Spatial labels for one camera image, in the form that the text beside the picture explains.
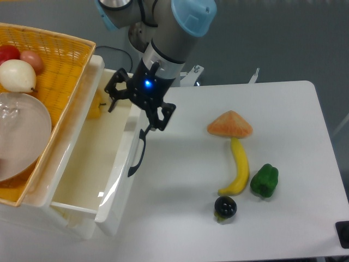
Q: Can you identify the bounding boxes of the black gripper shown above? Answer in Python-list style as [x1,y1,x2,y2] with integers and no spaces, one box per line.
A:
[104,59,176,136]

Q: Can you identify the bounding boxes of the yellow bell pepper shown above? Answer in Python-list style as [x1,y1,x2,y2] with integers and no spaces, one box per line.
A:
[86,90,106,120]

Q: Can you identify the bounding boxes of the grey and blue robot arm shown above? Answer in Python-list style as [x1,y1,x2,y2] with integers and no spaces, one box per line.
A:
[95,1,217,131]

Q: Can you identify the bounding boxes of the open white drawer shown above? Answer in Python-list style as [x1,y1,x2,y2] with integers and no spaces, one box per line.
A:
[51,69,148,237]

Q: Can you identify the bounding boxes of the green bell pepper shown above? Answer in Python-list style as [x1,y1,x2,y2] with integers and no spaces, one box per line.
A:
[250,164,279,198]

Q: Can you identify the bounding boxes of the white drawer cabinet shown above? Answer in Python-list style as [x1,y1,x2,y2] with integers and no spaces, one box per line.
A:
[1,55,105,240]

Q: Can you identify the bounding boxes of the yellow woven basket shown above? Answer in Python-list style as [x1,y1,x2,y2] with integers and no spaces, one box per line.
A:
[1,23,96,207]

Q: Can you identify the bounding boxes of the pink peach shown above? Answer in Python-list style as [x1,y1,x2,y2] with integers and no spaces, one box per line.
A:
[20,50,44,75]

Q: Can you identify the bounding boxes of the beige plate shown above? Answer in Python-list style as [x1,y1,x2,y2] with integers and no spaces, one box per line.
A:
[1,92,51,181]

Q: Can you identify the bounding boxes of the white pear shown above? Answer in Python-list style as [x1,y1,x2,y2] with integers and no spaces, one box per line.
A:
[1,59,37,93]

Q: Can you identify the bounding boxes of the yellow banana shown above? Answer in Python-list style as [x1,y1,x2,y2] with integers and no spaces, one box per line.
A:
[218,138,250,196]

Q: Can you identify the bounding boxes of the dark purple grape bunch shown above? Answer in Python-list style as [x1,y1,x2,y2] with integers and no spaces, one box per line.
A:
[214,196,238,221]

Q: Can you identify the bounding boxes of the red apple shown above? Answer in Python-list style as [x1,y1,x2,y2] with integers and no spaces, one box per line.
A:
[0,45,21,65]

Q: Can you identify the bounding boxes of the black device at table edge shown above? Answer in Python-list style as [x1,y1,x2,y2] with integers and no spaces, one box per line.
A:
[335,221,349,249]

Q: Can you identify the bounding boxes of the black drawer handle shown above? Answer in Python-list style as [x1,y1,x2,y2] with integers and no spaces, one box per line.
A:
[128,129,146,177]

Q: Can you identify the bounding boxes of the black cable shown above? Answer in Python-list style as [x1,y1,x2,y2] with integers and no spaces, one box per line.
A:
[94,45,134,73]

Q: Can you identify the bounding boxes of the white table bracket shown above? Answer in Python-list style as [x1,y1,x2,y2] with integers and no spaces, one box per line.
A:
[249,68,260,84]

